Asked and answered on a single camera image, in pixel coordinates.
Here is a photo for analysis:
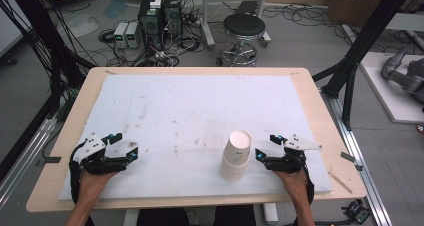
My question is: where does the white platform board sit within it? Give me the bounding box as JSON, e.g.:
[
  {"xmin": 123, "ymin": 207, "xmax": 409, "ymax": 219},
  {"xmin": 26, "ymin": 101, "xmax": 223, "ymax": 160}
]
[{"xmin": 359, "ymin": 51, "xmax": 424, "ymax": 125}]

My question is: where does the white table leg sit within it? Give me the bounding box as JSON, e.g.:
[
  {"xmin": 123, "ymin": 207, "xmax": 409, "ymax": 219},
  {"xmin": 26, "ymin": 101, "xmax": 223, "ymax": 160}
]
[
  {"xmin": 122, "ymin": 208, "xmax": 141, "ymax": 226},
  {"xmin": 262, "ymin": 203, "xmax": 280, "ymax": 225}
]

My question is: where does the white paper cup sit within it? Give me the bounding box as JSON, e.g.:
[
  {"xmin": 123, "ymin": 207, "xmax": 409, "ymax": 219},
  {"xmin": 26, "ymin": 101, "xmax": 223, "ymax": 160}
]
[{"xmin": 222, "ymin": 129, "xmax": 252, "ymax": 166}]

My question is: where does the tangle of floor cables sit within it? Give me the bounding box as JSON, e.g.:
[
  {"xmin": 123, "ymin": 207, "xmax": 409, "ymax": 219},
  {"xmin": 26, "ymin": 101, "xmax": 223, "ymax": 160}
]
[{"xmin": 89, "ymin": 0, "xmax": 361, "ymax": 68}]

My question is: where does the person's right leg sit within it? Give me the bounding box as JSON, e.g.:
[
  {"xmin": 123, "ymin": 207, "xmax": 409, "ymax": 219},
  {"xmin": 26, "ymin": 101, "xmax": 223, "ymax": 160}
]
[{"xmin": 213, "ymin": 205, "xmax": 258, "ymax": 226}]

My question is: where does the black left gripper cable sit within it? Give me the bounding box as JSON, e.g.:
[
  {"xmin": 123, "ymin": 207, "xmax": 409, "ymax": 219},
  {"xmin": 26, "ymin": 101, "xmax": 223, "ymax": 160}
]
[{"xmin": 68, "ymin": 140, "xmax": 88, "ymax": 205}]

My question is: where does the black frame post with cables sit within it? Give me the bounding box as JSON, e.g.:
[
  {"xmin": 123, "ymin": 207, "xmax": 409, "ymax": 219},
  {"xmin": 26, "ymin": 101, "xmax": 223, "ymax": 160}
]
[{"xmin": 0, "ymin": 0, "xmax": 91, "ymax": 120}]

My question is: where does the small circuit board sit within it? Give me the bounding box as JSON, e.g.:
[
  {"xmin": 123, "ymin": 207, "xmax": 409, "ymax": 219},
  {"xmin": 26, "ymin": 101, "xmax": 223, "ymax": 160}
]
[{"xmin": 342, "ymin": 199, "xmax": 372, "ymax": 225}]

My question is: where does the person's right hand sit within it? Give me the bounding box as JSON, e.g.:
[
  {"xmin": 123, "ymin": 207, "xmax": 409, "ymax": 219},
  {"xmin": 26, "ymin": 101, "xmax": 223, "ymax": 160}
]
[{"xmin": 273, "ymin": 169, "xmax": 311, "ymax": 207}]

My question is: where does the thin wooden stick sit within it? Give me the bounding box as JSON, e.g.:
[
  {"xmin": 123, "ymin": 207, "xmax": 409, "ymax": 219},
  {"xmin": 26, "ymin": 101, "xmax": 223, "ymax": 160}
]
[{"xmin": 327, "ymin": 171, "xmax": 354, "ymax": 195}]

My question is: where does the black round stool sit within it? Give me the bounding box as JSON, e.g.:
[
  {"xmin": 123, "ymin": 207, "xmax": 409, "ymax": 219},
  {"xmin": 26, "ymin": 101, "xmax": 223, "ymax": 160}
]
[{"xmin": 217, "ymin": 13, "xmax": 268, "ymax": 68}]

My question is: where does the light wooden table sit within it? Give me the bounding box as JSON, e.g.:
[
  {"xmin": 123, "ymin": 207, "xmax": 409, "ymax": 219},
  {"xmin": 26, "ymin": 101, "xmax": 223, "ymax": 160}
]
[{"xmin": 25, "ymin": 66, "xmax": 368, "ymax": 214}]

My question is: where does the person's left hand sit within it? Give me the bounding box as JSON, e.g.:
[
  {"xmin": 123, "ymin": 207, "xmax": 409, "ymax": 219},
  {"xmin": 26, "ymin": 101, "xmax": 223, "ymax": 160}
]
[{"xmin": 78, "ymin": 169, "xmax": 119, "ymax": 205}]

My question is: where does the person's left leg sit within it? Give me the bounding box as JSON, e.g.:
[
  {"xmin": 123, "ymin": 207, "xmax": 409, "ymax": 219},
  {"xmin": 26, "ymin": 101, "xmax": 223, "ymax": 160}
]
[{"xmin": 136, "ymin": 206, "xmax": 190, "ymax": 226}]

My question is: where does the teal paper sheet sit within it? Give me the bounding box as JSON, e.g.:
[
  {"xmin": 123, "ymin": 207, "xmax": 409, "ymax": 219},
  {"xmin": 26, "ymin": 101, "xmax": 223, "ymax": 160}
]
[{"xmin": 102, "ymin": 0, "xmax": 130, "ymax": 20}]

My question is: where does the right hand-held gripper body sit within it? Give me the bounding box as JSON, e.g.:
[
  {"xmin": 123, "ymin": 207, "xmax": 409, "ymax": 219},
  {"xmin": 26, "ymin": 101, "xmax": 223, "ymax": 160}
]
[{"xmin": 264, "ymin": 134, "xmax": 323, "ymax": 174}]

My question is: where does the black computer tower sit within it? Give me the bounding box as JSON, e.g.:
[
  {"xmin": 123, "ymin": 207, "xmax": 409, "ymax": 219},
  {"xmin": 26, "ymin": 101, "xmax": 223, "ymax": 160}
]
[
  {"xmin": 138, "ymin": 0, "xmax": 165, "ymax": 51},
  {"xmin": 162, "ymin": 0, "xmax": 184, "ymax": 38}
]

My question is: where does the grey metal stand leg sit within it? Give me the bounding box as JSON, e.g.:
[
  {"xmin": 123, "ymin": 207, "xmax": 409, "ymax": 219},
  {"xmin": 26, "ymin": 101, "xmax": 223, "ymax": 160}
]
[
  {"xmin": 255, "ymin": 0, "xmax": 273, "ymax": 48},
  {"xmin": 199, "ymin": 0, "xmax": 217, "ymax": 51}
]

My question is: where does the black flat pad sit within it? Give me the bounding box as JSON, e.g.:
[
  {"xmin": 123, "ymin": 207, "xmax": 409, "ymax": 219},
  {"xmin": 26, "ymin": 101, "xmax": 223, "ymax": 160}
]
[{"xmin": 234, "ymin": 0, "xmax": 260, "ymax": 18}]

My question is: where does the white wall panel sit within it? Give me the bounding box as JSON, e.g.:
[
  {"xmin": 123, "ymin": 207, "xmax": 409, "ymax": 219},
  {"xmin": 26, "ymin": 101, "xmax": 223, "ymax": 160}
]
[{"xmin": 0, "ymin": 0, "xmax": 32, "ymax": 58}]

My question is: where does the clear plastic sheet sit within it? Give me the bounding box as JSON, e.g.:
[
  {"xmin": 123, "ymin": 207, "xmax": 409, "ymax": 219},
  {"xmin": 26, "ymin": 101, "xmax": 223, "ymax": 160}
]
[{"xmin": 62, "ymin": 14, "xmax": 100, "ymax": 39}]

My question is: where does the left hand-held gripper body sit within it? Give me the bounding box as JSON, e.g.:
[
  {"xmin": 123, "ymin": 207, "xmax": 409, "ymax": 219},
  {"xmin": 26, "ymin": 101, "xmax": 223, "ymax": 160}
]
[{"xmin": 73, "ymin": 135, "xmax": 130, "ymax": 176}]

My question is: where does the cardboard box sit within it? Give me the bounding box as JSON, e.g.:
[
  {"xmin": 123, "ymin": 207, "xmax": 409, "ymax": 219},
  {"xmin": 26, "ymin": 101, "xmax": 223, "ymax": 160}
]
[{"xmin": 327, "ymin": 0, "xmax": 390, "ymax": 28}]

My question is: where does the person's leg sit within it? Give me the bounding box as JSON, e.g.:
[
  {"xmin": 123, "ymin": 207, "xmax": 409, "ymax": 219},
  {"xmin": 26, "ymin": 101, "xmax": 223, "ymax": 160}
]
[
  {"xmin": 213, "ymin": 205, "xmax": 258, "ymax": 226},
  {"xmin": 136, "ymin": 206, "xmax": 190, "ymax": 226}
]

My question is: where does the grey power supply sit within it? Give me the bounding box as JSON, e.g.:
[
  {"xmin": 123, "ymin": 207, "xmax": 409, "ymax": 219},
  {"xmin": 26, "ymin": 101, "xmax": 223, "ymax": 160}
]
[
  {"xmin": 113, "ymin": 21, "xmax": 130, "ymax": 49},
  {"xmin": 125, "ymin": 21, "xmax": 142, "ymax": 50}
]

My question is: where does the aluminium rail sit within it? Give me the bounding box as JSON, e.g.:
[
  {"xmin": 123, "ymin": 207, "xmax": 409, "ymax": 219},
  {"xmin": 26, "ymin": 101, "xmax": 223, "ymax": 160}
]
[
  {"xmin": 0, "ymin": 117, "xmax": 58, "ymax": 209},
  {"xmin": 320, "ymin": 90, "xmax": 394, "ymax": 226}
]

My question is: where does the white foam mat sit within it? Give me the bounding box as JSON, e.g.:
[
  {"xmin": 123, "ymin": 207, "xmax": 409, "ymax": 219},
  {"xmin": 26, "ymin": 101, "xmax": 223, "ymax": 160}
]
[{"xmin": 58, "ymin": 74, "xmax": 333, "ymax": 201}]

